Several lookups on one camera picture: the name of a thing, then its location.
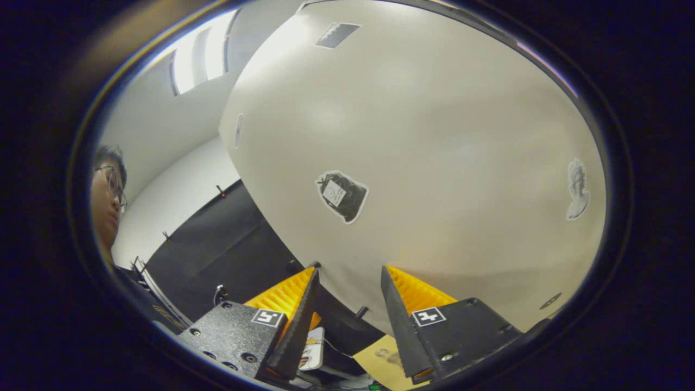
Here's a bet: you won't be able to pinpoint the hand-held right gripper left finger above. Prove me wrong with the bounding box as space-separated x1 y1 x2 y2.
176 266 321 381

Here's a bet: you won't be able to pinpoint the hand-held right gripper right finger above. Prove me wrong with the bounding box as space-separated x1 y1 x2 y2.
380 265 525 385

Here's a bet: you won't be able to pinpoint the beige cabinet door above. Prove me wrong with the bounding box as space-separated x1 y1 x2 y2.
219 0 608 336

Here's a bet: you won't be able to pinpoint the black backdrop cloth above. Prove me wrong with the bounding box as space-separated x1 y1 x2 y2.
146 179 391 375

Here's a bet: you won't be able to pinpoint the person's head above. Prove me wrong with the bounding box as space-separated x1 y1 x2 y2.
90 144 129 264

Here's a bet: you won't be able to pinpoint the person's glasses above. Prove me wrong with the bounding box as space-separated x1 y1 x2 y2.
95 165 128 210

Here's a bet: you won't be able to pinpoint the ceiling light panel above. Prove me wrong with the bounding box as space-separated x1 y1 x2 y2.
205 8 239 81
172 31 211 97

